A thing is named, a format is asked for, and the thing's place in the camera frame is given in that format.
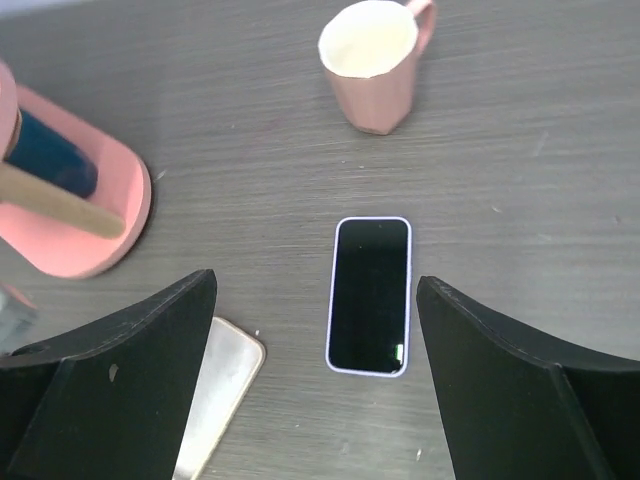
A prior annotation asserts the pink ceramic mug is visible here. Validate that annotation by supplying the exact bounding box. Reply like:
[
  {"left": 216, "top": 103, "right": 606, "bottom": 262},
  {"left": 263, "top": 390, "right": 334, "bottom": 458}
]
[{"left": 317, "top": 1, "right": 437, "bottom": 135}]

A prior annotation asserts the lilac phone case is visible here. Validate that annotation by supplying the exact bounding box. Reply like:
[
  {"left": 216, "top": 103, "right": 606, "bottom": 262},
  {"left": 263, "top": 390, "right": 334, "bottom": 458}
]
[{"left": 324, "top": 216, "right": 413, "bottom": 378}]

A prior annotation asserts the beige phone case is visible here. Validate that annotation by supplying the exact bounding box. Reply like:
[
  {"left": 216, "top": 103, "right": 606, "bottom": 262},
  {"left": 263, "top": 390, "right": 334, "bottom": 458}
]
[{"left": 173, "top": 316, "right": 266, "bottom": 480}]

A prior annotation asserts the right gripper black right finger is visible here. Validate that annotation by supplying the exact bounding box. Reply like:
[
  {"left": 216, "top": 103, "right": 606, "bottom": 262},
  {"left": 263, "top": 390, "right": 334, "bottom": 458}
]
[{"left": 416, "top": 276, "right": 639, "bottom": 479}]

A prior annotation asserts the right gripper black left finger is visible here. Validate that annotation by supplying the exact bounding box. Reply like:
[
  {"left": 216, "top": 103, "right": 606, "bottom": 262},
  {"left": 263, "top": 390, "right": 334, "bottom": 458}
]
[{"left": 1, "top": 269, "right": 217, "bottom": 479}]

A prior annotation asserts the pink tiered wooden shelf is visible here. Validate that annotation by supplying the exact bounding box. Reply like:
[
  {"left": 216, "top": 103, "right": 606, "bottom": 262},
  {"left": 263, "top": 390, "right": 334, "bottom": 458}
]
[{"left": 1, "top": 65, "right": 152, "bottom": 279}]

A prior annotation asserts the dark blue cup on shelf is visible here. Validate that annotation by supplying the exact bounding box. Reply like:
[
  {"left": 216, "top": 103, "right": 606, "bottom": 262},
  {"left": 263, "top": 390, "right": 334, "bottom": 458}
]
[{"left": 8, "top": 109, "right": 98, "bottom": 199}]

